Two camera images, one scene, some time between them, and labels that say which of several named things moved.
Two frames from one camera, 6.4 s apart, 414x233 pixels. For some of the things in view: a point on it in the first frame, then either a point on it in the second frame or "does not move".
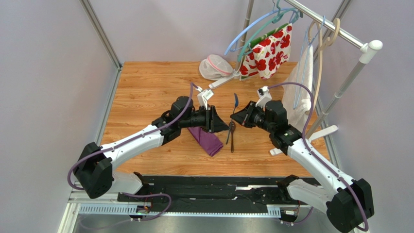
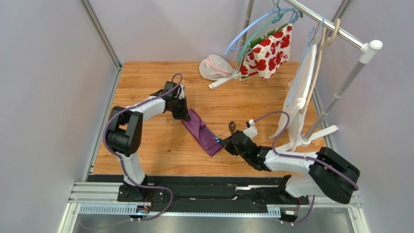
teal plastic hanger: x=277 y=19 does not move
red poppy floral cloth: x=267 y=55 does not move
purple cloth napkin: x=209 y=141 does not move
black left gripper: x=213 y=123 → x=184 y=114
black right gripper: x=248 y=114 → x=231 y=144
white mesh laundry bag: x=214 y=67 does not move
